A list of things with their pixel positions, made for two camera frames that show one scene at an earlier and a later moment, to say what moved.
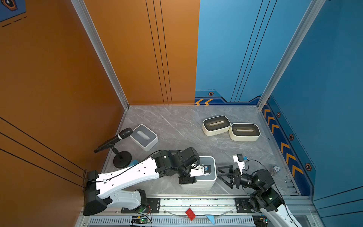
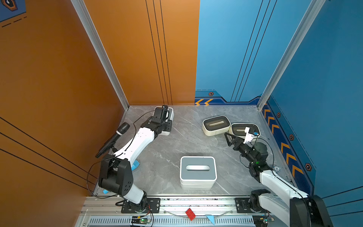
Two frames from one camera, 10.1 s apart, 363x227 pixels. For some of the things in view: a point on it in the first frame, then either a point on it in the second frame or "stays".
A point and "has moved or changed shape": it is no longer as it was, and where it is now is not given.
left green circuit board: (137, 219) stays
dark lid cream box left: (216, 125) stays
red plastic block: (190, 214) stays
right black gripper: (237, 179) -> (228, 142)
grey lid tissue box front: (196, 187) stays
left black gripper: (188, 180) -> (168, 126)
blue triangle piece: (211, 218) stays
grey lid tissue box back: (209, 162) stays
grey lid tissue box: (144, 137) has moved or changed shape
